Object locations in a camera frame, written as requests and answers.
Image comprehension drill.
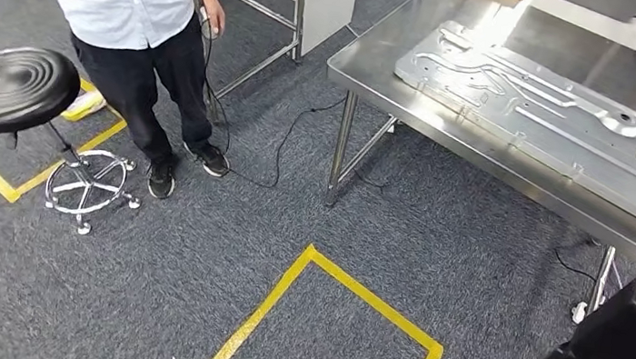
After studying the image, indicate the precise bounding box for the person's hand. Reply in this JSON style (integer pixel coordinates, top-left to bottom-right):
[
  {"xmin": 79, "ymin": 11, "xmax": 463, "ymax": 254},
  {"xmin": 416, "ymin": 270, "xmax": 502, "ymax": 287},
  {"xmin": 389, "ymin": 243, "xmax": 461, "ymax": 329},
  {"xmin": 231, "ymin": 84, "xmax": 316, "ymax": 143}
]
[{"xmin": 193, "ymin": 0, "xmax": 231, "ymax": 42}]

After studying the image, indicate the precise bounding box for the stainless steel workbench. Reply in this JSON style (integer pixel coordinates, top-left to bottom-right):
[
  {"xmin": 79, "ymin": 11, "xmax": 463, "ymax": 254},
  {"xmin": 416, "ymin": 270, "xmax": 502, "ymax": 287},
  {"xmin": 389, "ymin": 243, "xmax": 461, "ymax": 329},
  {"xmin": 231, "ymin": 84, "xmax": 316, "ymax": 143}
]
[{"xmin": 300, "ymin": 0, "xmax": 636, "ymax": 323}]

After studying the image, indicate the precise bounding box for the white floor plug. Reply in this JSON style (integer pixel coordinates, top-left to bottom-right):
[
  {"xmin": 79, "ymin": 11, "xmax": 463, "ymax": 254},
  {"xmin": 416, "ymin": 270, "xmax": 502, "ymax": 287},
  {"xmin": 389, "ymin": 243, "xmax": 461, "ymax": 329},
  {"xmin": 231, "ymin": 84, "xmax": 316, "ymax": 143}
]
[{"xmin": 571, "ymin": 300, "xmax": 590, "ymax": 327}]

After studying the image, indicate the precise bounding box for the steel side table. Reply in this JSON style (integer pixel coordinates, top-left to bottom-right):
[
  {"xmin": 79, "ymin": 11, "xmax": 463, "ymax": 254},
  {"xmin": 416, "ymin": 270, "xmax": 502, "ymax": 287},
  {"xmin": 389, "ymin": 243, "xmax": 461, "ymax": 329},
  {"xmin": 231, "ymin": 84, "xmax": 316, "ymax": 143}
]
[{"xmin": 188, "ymin": 0, "xmax": 311, "ymax": 134}]

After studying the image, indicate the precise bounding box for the white cabinet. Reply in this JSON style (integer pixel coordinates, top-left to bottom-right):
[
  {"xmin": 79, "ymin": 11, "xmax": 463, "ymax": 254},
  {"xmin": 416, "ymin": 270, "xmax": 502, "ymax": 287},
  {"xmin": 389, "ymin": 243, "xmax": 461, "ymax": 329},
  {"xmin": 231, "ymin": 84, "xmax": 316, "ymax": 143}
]
[{"xmin": 231, "ymin": 0, "xmax": 358, "ymax": 65}]

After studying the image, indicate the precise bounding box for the white yellow packet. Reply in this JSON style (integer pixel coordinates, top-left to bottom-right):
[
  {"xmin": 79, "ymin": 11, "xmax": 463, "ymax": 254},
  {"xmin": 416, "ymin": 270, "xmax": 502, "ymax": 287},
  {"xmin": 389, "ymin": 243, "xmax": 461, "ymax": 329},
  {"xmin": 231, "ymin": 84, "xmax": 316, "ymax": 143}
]
[{"xmin": 61, "ymin": 86, "xmax": 109, "ymax": 126}]

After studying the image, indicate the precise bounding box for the black round stool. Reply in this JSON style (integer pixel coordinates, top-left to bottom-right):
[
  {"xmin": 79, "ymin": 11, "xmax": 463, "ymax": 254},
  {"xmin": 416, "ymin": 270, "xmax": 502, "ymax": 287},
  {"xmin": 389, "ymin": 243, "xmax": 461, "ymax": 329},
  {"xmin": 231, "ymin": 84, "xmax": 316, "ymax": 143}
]
[{"xmin": 0, "ymin": 43, "xmax": 159, "ymax": 244}]

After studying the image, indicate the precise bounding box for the stamped silver metal plate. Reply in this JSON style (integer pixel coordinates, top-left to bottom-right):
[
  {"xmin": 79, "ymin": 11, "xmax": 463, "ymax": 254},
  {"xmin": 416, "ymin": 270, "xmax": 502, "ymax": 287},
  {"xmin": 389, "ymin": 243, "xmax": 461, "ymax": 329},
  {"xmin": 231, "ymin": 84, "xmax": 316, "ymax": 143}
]
[{"xmin": 376, "ymin": 13, "xmax": 636, "ymax": 244}]

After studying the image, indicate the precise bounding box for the black floor cable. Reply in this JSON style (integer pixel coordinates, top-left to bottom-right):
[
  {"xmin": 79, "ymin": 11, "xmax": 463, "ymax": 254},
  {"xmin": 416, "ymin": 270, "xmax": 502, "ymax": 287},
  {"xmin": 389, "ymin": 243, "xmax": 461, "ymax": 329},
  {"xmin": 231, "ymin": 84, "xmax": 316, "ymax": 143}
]
[{"xmin": 172, "ymin": 0, "xmax": 358, "ymax": 198}]

